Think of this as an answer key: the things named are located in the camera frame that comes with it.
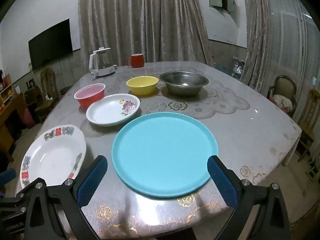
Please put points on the white sheer curtain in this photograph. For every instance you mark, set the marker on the white sheer curtain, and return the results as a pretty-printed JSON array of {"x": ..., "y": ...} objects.
[{"x": 290, "y": 42}]

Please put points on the wide beige curtain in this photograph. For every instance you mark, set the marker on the wide beige curtain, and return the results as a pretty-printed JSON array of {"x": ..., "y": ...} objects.
[{"x": 140, "y": 17}]

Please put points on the carved wooden chair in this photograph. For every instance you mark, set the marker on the carved wooden chair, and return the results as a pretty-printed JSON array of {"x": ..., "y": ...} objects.
[{"x": 48, "y": 80}]

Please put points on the white pink-flower deep plate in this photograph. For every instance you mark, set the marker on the white pink-flower deep plate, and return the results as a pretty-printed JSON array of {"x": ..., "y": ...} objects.
[{"x": 107, "y": 112}]

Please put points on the pale floral chair cushion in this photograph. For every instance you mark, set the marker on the pale floral chair cushion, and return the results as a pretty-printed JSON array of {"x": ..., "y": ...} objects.
[{"x": 281, "y": 102}]

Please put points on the red mug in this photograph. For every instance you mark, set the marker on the red mug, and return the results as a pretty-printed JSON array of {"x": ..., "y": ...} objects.
[{"x": 137, "y": 61}]

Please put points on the white electric kettle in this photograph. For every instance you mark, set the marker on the white electric kettle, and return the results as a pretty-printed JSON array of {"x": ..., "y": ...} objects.
[{"x": 93, "y": 62}]

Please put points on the narrow beige curtain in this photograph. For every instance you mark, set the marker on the narrow beige curtain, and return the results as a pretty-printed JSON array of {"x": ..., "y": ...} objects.
[{"x": 257, "y": 42}]

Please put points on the pink bin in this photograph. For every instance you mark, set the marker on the pink bin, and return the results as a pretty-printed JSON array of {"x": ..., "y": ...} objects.
[{"x": 28, "y": 118}]

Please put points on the clear plastic bag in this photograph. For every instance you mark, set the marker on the clear plastic bag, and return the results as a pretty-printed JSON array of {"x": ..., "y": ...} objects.
[{"x": 238, "y": 67}]

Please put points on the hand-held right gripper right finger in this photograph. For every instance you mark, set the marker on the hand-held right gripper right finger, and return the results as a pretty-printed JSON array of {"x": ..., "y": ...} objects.
[{"x": 222, "y": 182}]

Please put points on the stainless steel bowl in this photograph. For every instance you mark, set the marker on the stainless steel bowl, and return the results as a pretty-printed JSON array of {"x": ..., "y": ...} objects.
[{"x": 185, "y": 90}]

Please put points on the light blue round plate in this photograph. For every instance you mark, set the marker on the light blue round plate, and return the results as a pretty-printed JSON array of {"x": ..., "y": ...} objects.
[{"x": 162, "y": 152}]

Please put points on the large white printed plate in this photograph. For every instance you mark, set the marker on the large white printed plate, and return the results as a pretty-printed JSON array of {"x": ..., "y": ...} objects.
[{"x": 52, "y": 160}]

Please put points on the wooden stool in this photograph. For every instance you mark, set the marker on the wooden stool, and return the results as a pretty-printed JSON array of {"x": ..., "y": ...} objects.
[{"x": 46, "y": 110}]

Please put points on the yellow plastic bowl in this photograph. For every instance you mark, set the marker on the yellow plastic bowl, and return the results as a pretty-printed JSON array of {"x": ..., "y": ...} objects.
[{"x": 142, "y": 89}]

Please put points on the light wooden chair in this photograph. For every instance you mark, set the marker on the light wooden chair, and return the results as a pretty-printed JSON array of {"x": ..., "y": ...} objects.
[{"x": 310, "y": 110}]

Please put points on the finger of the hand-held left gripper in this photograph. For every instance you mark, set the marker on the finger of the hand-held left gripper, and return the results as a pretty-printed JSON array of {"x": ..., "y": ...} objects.
[
  {"x": 7, "y": 176},
  {"x": 15, "y": 203}
]

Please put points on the black wall television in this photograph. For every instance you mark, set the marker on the black wall television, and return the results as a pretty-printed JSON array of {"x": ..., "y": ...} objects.
[{"x": 50, "y": 45}]

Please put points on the dark round-back armchair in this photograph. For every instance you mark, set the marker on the dark round-back armchair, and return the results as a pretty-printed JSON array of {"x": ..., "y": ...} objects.
[{"x": 282, "y": 85}]

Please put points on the wooden cabinet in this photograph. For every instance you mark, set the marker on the wooden cabinet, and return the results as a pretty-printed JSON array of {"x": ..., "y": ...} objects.
[{"x": 10, "y": 110}]

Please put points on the red bowl pink inside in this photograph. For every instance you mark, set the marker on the red bowl pink inside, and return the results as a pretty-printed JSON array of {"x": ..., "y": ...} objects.
[{"x": 87, "y": 100}]

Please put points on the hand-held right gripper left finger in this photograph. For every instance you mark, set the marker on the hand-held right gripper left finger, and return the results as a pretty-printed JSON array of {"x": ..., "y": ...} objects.
[{"x": 91, "y": 182}]

